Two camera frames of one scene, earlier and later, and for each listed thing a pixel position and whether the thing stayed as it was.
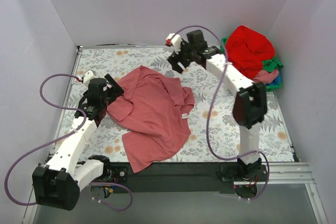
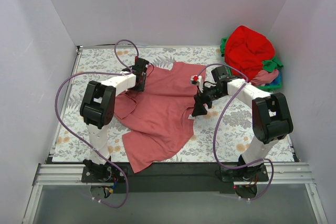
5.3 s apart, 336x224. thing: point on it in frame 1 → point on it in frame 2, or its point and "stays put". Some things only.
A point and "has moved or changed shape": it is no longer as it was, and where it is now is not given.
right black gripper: (179, 57) → (200, 98)
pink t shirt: (153, 109) has moved or changed shape
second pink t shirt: (265, 76) stays put
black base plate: (168, 178) stays put
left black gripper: (112, 89) → (143, 80)
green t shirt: (270, 65) stays put
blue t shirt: (276, 81) stays put
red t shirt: (247, 49) stays put
